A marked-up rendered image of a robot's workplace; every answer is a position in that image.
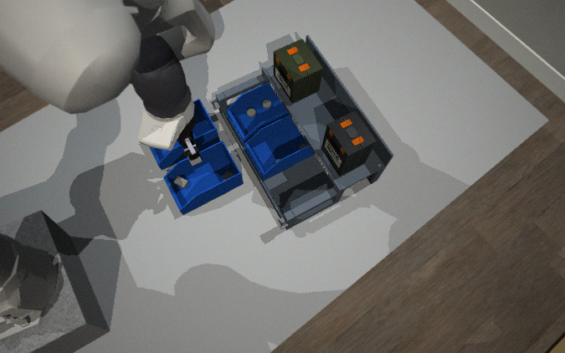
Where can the grey shelf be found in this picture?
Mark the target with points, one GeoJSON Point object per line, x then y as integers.
{"type": "Point", "coordinates": [312, 185]}

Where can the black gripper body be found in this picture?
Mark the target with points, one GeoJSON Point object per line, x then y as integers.
{"type": "Point", "coordinates": [186, 131]}

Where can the blue bin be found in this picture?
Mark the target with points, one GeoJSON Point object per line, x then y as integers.
{"type": "Point", "coordinates": [205, 178]}
{"type": "Point", "coordinates": [279, 140]}
{"type": "Point", "coordinates": [204, 132]}
{"type": "Point", "coordinates": [245, 126]}

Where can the olive green case with orange latches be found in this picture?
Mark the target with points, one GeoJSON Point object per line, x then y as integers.
{"type": "Point", "coordinates": [297, 70]}

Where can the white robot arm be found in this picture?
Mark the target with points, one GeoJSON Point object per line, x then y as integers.
{"type": "Point", "coordinates": [77, 55]}

